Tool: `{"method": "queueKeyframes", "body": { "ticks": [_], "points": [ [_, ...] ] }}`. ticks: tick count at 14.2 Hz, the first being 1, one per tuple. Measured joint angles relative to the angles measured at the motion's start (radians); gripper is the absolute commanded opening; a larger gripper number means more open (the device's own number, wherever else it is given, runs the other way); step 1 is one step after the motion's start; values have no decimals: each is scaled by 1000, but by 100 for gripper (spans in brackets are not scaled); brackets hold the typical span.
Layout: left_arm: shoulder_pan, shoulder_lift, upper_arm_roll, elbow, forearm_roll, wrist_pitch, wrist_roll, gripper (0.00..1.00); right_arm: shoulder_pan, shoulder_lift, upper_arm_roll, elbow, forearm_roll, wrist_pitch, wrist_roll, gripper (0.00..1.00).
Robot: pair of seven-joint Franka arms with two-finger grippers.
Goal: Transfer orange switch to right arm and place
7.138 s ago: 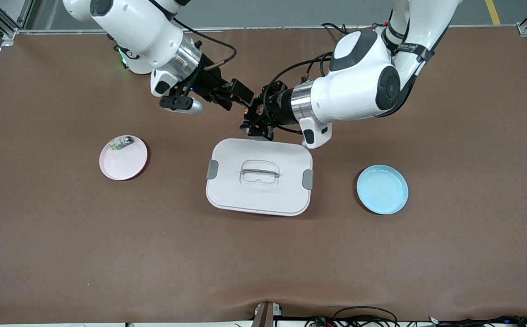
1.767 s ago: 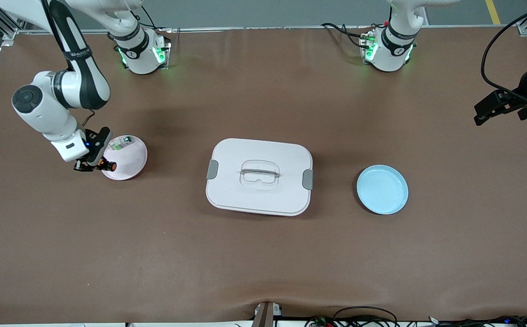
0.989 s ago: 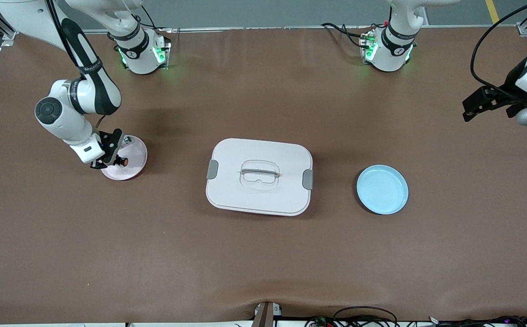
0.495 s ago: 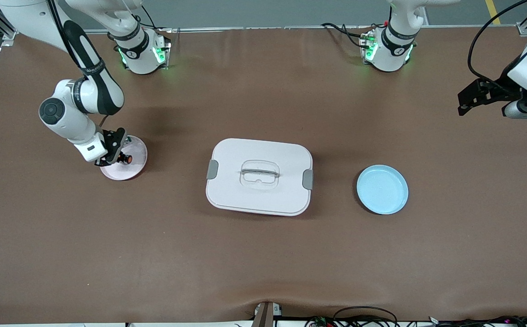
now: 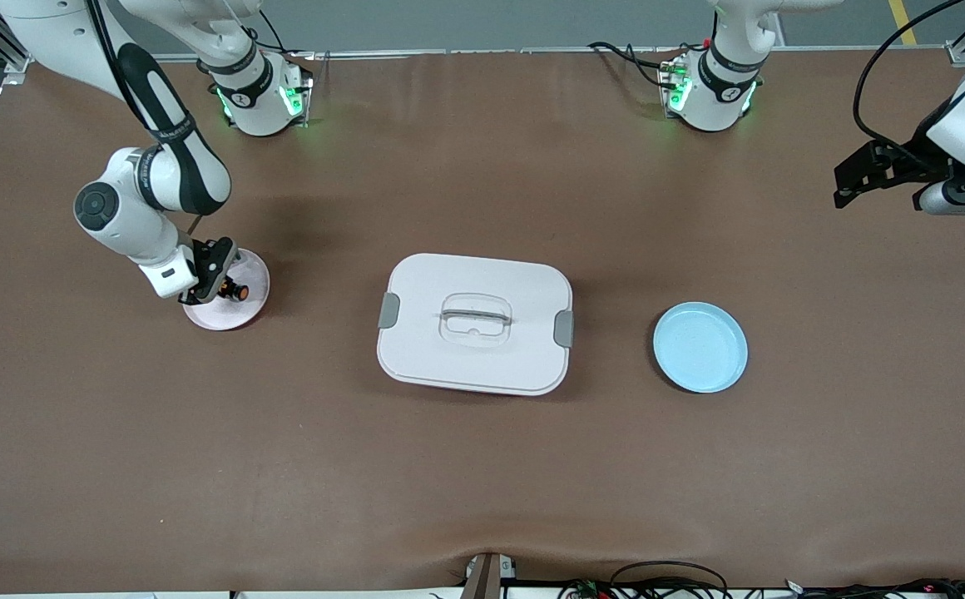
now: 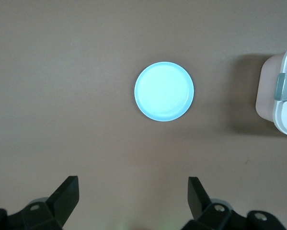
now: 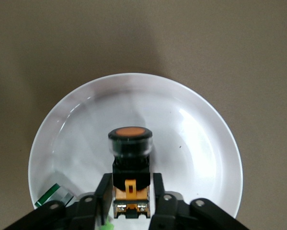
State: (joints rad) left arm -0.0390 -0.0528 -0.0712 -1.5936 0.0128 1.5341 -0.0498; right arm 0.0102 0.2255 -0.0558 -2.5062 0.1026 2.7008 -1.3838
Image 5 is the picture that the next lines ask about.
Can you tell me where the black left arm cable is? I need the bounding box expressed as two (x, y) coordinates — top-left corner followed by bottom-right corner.
(853, 0), (965, 155)

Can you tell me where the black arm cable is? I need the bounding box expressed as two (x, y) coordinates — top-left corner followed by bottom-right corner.
(853, 0), (965, 155)
(86, 0), (202, 240)

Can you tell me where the silver table edge rail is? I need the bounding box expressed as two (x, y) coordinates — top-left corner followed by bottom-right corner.
(150, 46), (949, 63)

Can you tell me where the black looped cable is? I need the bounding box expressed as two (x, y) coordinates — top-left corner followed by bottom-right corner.
(610, 561), (730, 599)

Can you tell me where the clear box handle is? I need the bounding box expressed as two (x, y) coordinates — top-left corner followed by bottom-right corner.
(437, 293), (514, 344)

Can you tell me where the black base cable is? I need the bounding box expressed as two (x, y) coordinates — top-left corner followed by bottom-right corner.
(586, 40), (687, 84)

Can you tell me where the pink round plate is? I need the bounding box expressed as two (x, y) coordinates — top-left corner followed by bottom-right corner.
(181, 248), (271, 332)

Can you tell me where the white lidded storage box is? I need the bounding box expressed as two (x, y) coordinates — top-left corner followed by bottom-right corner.
(376, 253), (575, 397)

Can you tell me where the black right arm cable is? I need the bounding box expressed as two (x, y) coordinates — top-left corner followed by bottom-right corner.
(86, 0), (202, 240)

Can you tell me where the light blue round plate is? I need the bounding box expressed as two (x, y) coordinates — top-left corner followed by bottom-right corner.
(653, 302), (749, 394)

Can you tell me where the black cable bundle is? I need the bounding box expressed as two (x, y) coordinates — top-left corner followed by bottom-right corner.
(782, 577), (965, 599)

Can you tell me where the brown table mat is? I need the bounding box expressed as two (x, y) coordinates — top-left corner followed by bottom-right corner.
(0, 48), (965, 596)

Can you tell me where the wooden metal bracket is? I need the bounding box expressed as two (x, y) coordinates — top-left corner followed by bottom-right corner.
(460, 552), (518, 599)

